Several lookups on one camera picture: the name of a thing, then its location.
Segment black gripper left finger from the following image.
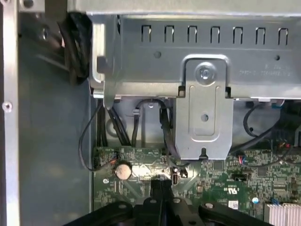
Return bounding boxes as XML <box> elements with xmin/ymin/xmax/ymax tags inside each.
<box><xmin>62</xmin><ymin>179</ymin><xmax>163</xmax><ymax>226</ymax></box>

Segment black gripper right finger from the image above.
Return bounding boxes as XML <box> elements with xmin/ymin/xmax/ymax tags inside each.
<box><xmin>162</xmin><ymin>180</ymin><xmax>273</xmax><ymax>226</ymax></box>

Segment round coin battery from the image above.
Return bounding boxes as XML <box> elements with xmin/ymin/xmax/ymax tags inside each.
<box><xmin>114</xmin><ymin>164</ymin><xmax>132</xmax><ymax>181</ymax></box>

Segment green motherboard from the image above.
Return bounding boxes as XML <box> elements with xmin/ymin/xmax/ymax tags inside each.
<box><xmin>93</xmin><ymin>138</ymin><xmax>301</xmax><ymax>226</ymax></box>

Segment silver chipset heatsink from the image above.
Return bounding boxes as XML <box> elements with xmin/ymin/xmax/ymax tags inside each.
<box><xmin>265</xmin><ymin>202</ymin><xmax>301</xmax><ymax>224</ymax></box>

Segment black open PC case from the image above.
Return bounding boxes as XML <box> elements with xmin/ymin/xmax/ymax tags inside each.
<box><xmin>0</xmin><ymin>0</ymin><xmax>301</xmax><ymax>226</ymax></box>

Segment grey metal drive cage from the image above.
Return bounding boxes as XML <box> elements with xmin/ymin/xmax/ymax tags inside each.
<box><xmin>90</xmin><ymin>10</ymin><xmax>301</xmax><ymax>101</ymax></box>

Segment grey metal cage bracket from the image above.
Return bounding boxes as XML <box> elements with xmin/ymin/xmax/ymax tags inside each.
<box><xmin>175</xmin><ymin>54</ymin><xmax>234</xmax><ymax>161</ymax></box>

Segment black flat data cable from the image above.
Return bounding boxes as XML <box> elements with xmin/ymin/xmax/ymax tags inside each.
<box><xmin>159</xmin><ymin>107</ymin><xmax>191</xmax><ymax>167</ymax></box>

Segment thin black wire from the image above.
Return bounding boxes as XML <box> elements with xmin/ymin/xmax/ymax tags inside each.
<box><xmin>79</xmin><ymin>103</ymin><xmax>116</xmax><ymax>171</ymax></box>

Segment black looped cable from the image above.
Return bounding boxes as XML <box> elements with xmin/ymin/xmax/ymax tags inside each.
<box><xmin>243</xmin><ymin>100</ymin><xmax>286</xmax><ymax>142</ymax></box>

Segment black cable bundle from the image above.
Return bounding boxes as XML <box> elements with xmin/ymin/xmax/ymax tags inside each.
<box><xmin>57</xmin><ymin>11</ymin><xmax>92</xmax><ymax>86</ymax></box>

